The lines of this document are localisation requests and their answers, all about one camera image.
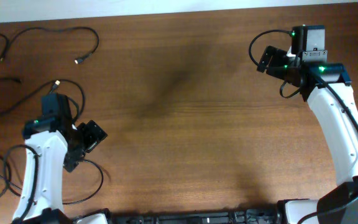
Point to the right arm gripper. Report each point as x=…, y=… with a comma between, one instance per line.
x=277, y=59

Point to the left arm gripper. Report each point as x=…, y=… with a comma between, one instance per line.
x=94, y=134

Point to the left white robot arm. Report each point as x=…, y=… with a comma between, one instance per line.
x=53, y=144

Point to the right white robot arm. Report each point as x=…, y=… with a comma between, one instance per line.
x=326, y=87

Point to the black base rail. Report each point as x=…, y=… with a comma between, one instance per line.
x=240, y=215

